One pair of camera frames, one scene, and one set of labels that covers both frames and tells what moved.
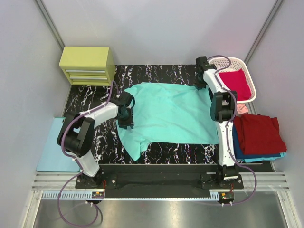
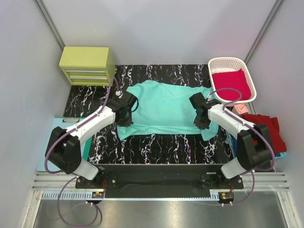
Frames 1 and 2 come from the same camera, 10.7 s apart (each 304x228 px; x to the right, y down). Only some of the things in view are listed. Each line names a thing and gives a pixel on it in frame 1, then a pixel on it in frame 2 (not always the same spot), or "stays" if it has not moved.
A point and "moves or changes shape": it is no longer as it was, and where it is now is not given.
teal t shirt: [167, 113] moves or changes shape
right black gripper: [198, 86] -> [201, 125]
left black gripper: [128, 121] stays
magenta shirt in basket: [236, 81] stays
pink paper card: [242, 109] stays
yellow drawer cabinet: [88, 66] stays
